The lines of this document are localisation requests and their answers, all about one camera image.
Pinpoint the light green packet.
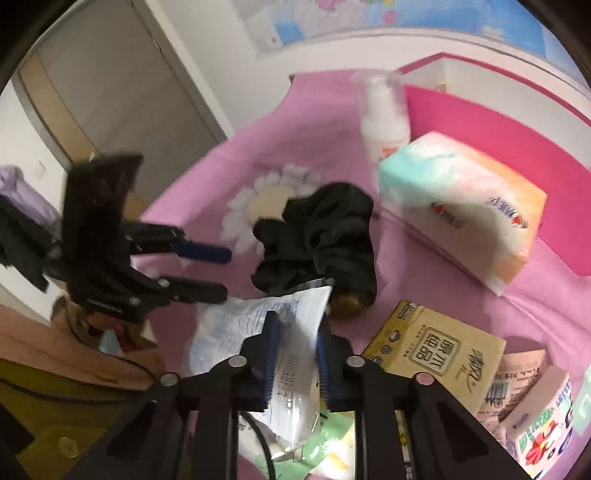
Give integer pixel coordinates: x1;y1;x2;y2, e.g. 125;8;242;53
270;410;357;480

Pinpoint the white pump bottle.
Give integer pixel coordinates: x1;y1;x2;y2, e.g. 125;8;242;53
353;71;413;185

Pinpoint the white and blue printed packet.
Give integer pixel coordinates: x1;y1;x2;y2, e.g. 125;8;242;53
185;286;334;459

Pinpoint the grey door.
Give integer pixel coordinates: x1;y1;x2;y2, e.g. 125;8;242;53
11;0;230;186

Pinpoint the pink box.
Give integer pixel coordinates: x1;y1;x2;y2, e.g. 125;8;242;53
397;52;591;278

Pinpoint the lilac cloth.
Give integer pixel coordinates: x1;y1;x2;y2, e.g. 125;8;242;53
0;165;61;232

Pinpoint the black soft cloth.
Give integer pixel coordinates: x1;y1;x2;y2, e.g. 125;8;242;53
250;181;377;321

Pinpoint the person's olive clothing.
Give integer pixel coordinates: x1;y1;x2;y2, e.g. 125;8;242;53
0;357;162;464

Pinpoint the dark cloth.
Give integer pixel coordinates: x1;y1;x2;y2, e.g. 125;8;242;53
0;196;63;292

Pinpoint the wall map poster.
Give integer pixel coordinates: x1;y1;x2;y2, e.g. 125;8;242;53
233;0;570;61

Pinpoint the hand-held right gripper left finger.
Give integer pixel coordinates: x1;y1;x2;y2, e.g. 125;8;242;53
81;311;282;480

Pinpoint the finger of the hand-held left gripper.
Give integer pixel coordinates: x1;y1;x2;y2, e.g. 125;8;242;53
131;272;228;315
122;222;232;265

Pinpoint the black cable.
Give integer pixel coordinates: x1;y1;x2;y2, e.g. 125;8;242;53
239;409;279;480
0;353;166;407

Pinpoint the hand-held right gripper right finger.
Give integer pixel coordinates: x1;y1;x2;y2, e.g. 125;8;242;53
316;318;527;480

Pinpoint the pale pink packet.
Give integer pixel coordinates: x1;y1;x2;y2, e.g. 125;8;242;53
475;348;550;428

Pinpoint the pink daisy print bedsheet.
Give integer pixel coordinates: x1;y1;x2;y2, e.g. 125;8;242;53
139;71;591;480

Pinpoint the pastel tissue pack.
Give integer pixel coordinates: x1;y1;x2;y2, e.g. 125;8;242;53
378;131;548;296

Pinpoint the small flower print tissue pack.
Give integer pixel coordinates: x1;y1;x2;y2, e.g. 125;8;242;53
500;367;574;479

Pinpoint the beige tissue pack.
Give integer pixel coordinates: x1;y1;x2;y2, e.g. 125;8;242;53
360;300;507;400

